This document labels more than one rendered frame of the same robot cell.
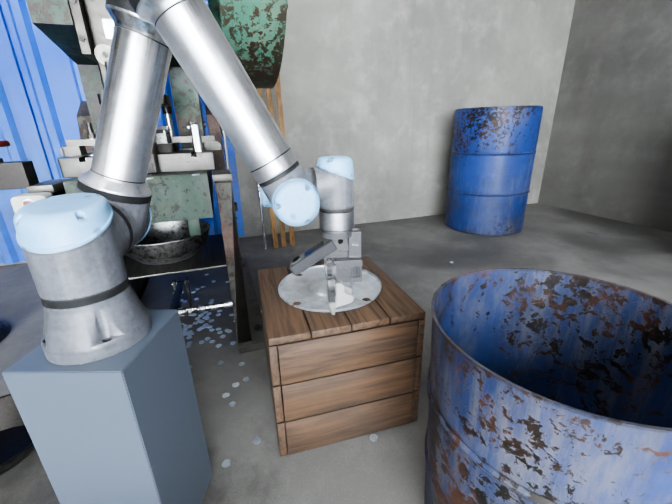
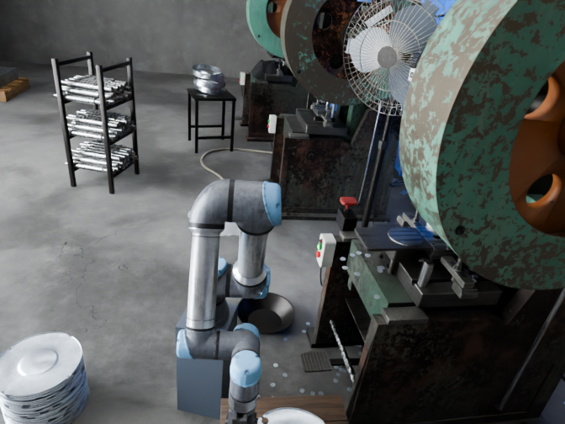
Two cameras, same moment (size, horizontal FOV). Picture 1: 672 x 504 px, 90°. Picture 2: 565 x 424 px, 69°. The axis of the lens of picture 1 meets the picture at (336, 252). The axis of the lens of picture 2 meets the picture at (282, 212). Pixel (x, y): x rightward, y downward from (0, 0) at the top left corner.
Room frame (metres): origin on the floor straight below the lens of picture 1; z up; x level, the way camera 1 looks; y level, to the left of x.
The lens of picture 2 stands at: (0.82, -0.70, 1.52)
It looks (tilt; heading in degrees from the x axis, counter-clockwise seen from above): 28 degrees down; 96
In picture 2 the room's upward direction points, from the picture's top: 7 degrees clockwise
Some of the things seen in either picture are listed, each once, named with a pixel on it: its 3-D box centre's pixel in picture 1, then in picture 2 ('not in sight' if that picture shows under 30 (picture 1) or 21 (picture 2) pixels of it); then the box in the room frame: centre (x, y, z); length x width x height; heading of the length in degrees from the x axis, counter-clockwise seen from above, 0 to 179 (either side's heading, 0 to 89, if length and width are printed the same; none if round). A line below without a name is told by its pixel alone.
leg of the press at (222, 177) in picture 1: (231, 207); (482, 355); (1.49, 0.46, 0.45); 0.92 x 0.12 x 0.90; 19
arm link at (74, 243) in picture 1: (75, 241); (211, 278); (0.50, 0.40, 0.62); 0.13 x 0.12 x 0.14; 12
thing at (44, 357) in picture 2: not in sight; (38, 362); (-0.09, 0.23, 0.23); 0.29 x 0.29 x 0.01
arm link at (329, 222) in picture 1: (336, 219); (244, 396); (0.72, 0.00, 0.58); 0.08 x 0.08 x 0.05
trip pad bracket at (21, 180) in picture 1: (17, 194); (344, 230); (0.95, 0.89, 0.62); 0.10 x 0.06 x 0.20; 109
